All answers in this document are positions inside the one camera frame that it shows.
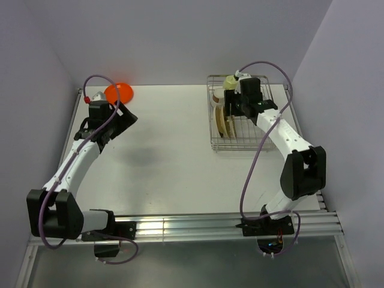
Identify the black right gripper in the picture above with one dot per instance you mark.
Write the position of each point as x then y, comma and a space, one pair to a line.
230, 97

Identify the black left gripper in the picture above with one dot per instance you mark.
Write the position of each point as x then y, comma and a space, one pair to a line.
125, 120

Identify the beige plate black spot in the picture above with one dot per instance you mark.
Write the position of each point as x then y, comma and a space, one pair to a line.
217, 121

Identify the beige floral plate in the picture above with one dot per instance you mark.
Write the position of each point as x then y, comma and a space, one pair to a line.
225, 124

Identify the metal tumbler cup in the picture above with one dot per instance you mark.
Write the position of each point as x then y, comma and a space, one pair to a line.
217, 97

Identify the pale green mug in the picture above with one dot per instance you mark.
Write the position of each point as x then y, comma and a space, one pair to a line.
230, 82

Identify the orange plastic plate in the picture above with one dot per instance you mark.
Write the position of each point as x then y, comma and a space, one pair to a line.
125, 91

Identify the wire dish rack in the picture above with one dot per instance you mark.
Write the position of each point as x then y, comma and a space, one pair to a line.
248, 136

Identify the yellow woven pattern plate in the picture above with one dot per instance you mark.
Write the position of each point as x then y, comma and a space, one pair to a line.
231, 122

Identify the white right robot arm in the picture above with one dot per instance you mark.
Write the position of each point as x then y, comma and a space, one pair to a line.
304, 171

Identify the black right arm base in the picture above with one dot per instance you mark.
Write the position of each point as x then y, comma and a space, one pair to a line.
274, 229

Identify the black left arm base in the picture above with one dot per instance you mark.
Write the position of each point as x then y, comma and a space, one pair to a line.
108, 245

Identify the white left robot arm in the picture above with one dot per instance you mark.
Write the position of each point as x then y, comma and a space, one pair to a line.
53, 210

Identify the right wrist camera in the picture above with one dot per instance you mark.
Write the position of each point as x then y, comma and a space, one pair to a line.
240, 76

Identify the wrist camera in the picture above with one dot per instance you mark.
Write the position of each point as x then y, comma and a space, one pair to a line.
99, 96
240, 76

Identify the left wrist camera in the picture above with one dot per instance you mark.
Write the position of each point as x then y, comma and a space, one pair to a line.
99, 96

